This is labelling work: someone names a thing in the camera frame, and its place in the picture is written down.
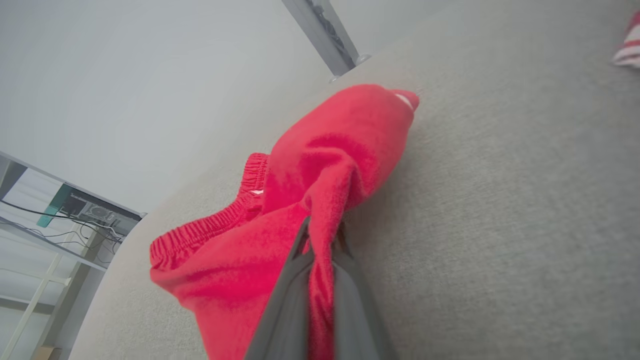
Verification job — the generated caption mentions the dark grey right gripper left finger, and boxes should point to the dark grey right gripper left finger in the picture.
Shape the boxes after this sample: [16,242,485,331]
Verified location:
[244,216,315,360]

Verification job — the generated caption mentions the red white basketball shorts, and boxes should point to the red white basketball shorts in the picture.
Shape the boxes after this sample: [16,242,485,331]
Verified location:
[149,84,420,360]

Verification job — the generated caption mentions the teal flat box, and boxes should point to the teal flat box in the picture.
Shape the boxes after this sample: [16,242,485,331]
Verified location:
[36,184,76,228]

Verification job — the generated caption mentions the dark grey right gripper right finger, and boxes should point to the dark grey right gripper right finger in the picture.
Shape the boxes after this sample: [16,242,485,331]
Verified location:
[332,222,398,360]

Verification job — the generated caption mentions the grey metal shelf rack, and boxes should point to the grey metal shelf rack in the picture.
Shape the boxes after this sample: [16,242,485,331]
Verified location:
[0,150,148,360]

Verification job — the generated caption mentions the grey metal partition post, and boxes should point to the grey metal partition post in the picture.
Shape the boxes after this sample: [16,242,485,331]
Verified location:
[282,0,372,83]

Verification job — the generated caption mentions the red white basketball jersey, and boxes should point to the red white basketball jersey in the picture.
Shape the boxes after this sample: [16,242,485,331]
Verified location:
[612,10,640,69]

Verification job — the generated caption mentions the black electronic device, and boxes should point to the black electronic device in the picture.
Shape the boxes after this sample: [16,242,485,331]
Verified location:
[60,189,142,237]

